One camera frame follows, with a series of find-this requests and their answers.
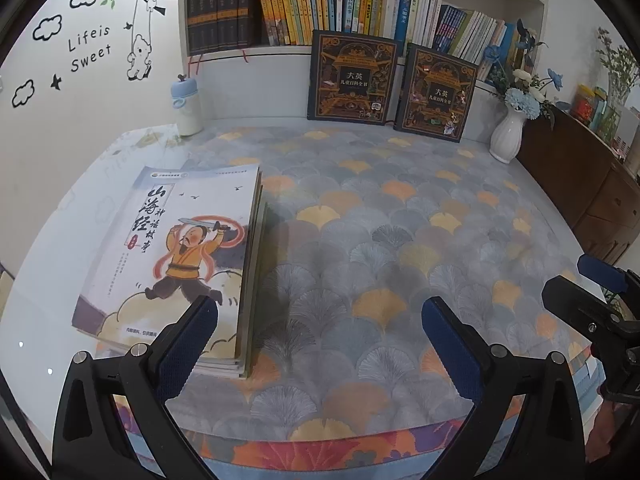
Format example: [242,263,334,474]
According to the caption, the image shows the books mountain seas cover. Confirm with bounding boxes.
[72,165,265,378]

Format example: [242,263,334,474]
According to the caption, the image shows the person right hand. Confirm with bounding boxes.
[586,400,639,471]

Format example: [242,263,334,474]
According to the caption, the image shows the brown wooden cabinet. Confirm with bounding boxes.
[518,108,640,264]

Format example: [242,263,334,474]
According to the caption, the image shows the white ceramic flower vase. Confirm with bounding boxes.
[489,106,527,165]

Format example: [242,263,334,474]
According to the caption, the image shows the glass jars on cabinet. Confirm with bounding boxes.
[570,84,622,145]

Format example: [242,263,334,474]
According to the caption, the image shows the blue artificial flowers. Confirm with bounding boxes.
[483,18,563,129]

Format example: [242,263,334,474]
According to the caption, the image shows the patterned fan table mat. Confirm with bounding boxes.
[94,123,609,480]

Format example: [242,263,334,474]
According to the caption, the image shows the dark encyclopedia book right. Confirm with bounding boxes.
[394,44,478,143]

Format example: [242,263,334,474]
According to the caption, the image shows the dark encyclopedia book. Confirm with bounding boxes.
[394,44,478,143]
[307,30,400,126]

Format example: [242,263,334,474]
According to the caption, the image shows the white water bottle blue lid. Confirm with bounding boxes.
[170,74,204,136]

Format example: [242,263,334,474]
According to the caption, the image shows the dark encyclopedia book left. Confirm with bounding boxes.
[307,30,400,126]

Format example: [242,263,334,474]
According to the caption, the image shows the white bookshelf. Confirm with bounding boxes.
[179,0,547,119]

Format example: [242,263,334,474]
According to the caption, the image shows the black book set on shelf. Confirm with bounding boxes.
[186,0,262,56]

